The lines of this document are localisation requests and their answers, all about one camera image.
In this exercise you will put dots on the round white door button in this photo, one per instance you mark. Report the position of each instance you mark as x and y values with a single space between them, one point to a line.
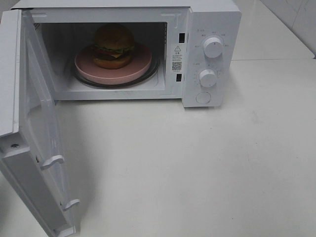
203 98

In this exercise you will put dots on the pink round plate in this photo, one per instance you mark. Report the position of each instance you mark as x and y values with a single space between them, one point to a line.
140 62

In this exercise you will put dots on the burger with lettuce and tomato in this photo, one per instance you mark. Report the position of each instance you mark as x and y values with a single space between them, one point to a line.
113 46

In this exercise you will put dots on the white microwave door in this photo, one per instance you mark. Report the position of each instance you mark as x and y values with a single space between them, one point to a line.
31 152

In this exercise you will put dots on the lower white microwave knob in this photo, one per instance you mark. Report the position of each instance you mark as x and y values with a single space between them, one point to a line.
207 78

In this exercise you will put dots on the white microwave knob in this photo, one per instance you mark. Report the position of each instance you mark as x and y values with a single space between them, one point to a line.
207 78
212 46

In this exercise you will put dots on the white microwave oven body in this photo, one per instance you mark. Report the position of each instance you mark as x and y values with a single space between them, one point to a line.
173 30

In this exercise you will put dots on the upper white microwave knob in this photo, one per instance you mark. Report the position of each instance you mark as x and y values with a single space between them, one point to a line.
212 46

